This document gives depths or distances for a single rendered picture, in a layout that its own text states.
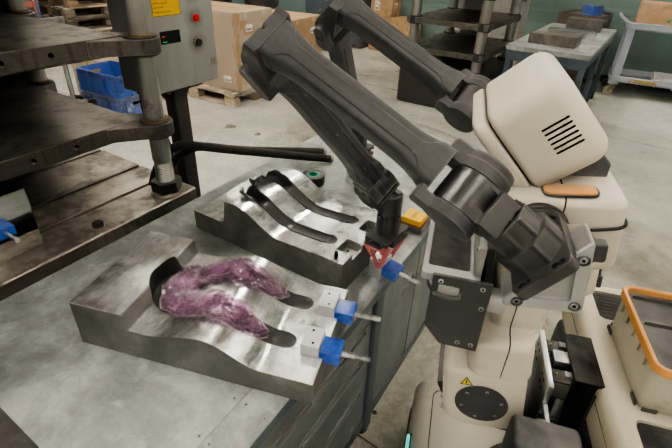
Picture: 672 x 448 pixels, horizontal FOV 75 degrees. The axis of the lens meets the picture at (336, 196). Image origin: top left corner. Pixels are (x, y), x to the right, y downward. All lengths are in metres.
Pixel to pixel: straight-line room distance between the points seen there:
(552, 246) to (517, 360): 0.37
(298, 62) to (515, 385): 0.72
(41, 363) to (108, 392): 0.17
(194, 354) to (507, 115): 0.69
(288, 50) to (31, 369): 0.79
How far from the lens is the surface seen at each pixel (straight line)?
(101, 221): 1.48
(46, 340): 1.13
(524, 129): 0.69
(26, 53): 1.34
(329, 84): 0.62
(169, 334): 0.92
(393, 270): 1.11
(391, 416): 1.86
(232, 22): 4.77
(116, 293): 1.00
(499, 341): 0.92
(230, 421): 0.89
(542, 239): 0.61
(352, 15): 1.03
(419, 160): 0.59
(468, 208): 0.58
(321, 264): 1.07
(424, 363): 2.03
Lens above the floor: 1.53
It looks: 30 degrees down
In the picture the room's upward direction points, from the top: 2 degrees clockwise
